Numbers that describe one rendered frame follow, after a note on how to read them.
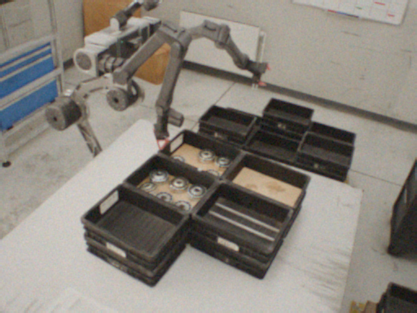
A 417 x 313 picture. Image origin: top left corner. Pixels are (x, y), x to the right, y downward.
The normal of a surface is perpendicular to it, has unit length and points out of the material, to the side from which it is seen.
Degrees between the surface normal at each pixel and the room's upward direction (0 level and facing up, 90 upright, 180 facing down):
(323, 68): 90
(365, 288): 0
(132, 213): 0
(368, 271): 0
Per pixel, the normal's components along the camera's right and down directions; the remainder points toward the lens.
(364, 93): -0.40, 0.53
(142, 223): 0.08, -0.80
